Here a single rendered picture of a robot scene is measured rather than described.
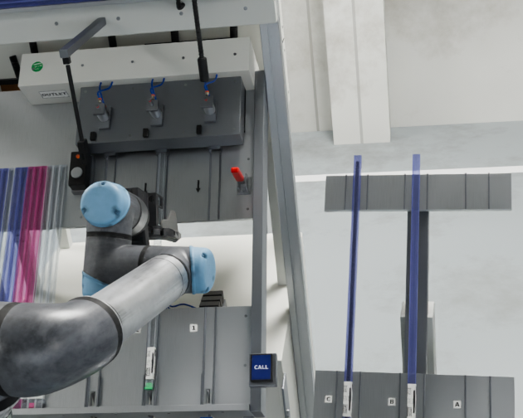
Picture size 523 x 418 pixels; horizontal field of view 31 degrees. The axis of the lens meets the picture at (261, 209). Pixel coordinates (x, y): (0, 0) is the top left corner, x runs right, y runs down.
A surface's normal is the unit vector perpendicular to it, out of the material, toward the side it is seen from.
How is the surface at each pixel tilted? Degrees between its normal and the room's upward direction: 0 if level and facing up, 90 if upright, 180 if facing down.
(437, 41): 90
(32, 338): 50
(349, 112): 90
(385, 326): 0
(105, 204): 57
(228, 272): 0
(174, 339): 43
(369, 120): 90
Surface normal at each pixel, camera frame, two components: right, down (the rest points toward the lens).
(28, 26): -0.11, 0.40
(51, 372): 0.42, 0.38
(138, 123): -0.15, -0.39
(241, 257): -0.11, -0.91
